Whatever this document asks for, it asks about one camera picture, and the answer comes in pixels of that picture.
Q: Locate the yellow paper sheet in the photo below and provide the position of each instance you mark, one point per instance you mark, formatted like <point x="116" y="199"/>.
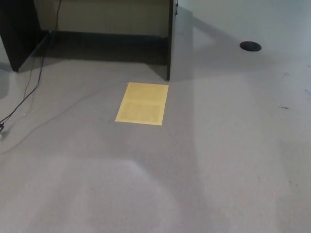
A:
<point x="143" y="104"/>

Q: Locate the black round floor cover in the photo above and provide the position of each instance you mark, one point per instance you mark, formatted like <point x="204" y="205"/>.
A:
<point x="250" y="45"/>

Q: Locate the black and white plug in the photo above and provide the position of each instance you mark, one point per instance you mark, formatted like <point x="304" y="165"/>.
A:
<point x="1" y="129"/>

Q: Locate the dark wooden desk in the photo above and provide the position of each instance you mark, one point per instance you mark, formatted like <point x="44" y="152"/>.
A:
<point x="14" y="36"/>

